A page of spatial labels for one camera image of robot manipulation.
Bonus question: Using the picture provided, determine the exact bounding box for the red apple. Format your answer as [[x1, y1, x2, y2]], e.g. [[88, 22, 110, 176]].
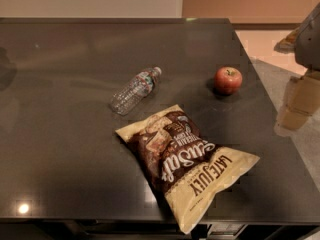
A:
[[214, 67, 242, 95]]

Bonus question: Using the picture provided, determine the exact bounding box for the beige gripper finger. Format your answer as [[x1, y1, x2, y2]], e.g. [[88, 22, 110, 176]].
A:
[[276, 71, 320, 130]]

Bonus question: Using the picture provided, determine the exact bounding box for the clear plastic water bottle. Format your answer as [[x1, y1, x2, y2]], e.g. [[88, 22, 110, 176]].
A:
[[110, 67, 162, 116]]

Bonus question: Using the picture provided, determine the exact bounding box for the beige brown chips bag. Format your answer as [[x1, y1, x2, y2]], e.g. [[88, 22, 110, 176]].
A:
[[116, 105, 259, 234]]

